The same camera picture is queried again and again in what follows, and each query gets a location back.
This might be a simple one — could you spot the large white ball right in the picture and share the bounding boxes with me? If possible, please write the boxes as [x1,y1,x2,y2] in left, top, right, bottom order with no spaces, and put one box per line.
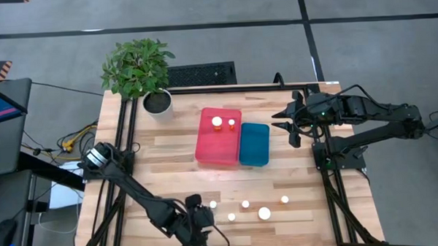
[257,206,272,221]

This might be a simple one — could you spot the thin black floor cable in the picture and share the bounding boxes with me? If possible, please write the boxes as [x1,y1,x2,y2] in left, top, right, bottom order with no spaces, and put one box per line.
[31,79,104,99]

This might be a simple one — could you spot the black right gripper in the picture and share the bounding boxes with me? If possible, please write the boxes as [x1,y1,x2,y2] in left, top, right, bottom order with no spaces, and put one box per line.
[271,89,333,149]

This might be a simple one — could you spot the black cable bundle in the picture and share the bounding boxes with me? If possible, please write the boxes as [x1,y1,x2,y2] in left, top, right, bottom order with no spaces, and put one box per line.
[20,119,101,160]

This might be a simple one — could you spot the white box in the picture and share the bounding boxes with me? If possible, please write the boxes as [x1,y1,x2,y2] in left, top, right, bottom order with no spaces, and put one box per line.
[47,160,85,211]

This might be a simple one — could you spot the pink plastic bin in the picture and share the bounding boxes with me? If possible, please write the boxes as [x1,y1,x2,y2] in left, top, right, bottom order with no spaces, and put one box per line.
[192,105,245,169]

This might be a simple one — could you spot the black frame side rails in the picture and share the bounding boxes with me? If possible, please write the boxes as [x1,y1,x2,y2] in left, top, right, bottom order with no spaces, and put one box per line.
[70,97,144,246]
[301,82,388,246]

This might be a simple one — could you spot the black cable loop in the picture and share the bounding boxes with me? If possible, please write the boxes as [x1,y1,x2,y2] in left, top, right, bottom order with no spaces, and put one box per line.
[272,72,286,88]

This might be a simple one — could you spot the green plant in white pot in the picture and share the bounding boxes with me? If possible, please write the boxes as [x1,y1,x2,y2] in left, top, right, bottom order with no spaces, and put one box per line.
[99,36,179,126]

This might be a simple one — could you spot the blue plastic bin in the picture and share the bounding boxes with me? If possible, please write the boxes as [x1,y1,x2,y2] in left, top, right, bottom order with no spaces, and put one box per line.
[237,121,272,169]

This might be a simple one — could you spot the yellow cable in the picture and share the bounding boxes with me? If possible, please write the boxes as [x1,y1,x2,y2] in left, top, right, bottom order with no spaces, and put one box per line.
[28,125,99,163]

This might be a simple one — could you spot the large white-capped orange bottle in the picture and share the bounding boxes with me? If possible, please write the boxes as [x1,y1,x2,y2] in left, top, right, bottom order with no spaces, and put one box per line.
[211,115,223,133]

